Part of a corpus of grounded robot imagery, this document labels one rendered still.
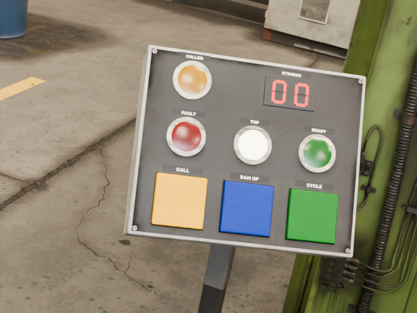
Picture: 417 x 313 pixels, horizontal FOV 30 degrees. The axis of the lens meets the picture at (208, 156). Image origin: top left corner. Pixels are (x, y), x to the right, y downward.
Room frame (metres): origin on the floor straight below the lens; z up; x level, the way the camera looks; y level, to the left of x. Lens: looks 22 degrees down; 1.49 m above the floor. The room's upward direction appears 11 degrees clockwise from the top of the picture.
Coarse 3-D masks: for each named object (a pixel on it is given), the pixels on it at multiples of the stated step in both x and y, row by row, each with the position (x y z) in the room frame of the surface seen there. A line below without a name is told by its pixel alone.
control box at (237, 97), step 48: (144, 96) 1.08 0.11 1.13; (192, 96) 1.09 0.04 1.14; (240, 96) 1.11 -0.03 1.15; (288, 96) 1.13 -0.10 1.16; (336, 96) 1.15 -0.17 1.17; (144, 144) 1.04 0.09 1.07; (288, 144) 1.10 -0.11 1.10; (336, 144) 1.11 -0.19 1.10; (144, 192) 1.01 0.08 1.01; (288, 192) 1.06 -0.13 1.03; (336, 192) 1.08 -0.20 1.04; (192, 240) 1.00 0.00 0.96; (240, 240) 1.01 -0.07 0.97; (288, 240) 1.03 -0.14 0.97; (336, 240) 1.05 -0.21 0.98
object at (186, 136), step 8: (176, 128) 1.06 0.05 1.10; (184, 128) 1.07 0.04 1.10; (192, 128) 1.07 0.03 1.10; (176, 136) 1.06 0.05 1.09; (184, 136) 1.06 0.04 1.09; (192, 136) 1.06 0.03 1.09; (200, 136) 1.07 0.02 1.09; (176, 144) 1.05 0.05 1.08; (184, 144) 1.06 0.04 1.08; (192, 144) 1.06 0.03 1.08
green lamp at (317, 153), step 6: (318, 138) 1.11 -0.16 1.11; (306, 144) 1.10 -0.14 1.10; (312, 144) 1.10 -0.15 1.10; (318, 144) 1.10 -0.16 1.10; (324, 144) 1.11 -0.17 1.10; (306, 150) 1.10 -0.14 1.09; (312, 150) 1.10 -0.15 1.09; (318, 150) 1.10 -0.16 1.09; (324, 150) 1.10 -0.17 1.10; (330, 150) 1.10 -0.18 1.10; (306, 156) 1.09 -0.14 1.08; (312, 156) 1.09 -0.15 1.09; (318, 156) 1.09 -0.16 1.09; (324, 156) 1.10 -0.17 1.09; (330, 156) 1.10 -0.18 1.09; (312, 162) 1.09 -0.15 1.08; (318, 162) 1.09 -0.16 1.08; (324, 162) 1.09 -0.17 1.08
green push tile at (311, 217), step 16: (304, 192) 1.06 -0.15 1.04; (320, 192) 1.07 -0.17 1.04; (288, 208) 1.05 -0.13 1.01; (304, 208) 1.05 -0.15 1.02; (320, 208) 1.06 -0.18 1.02; (336, 208) 1.06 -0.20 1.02; (288, 224) 1.03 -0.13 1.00; (304, 224) 1.04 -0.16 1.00; (320, 224) 1.04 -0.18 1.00; (304, 240) 1.03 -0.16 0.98; (320, 240) 1.03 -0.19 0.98
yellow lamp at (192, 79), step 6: (186, 66) 1.11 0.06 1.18; (192, 66) 1.11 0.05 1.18; (198, 66) 1.12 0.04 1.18; (180, 72) 1.11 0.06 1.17; (186, 72) 1.11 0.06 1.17; (192, 72) 1.11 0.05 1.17; (198, 72) 1.11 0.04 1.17; (204, 72) 1.11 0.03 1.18; (180, 78) 1.10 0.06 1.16; (186, 78) 1.10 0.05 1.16; (192, 78) 1.10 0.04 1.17; (198, 78) 1.11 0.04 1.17; (204, 78) 1.11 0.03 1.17; (180, 84) 1.10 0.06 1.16; (186, 84) 1.10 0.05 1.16; (192, 84) 1.10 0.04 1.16; (198, 84) 1.10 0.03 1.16; (204, 84) 1.10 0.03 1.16; (186, 90) 1.09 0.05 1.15; (192, 90) 1.10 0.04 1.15; (198, 90) 1.10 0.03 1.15
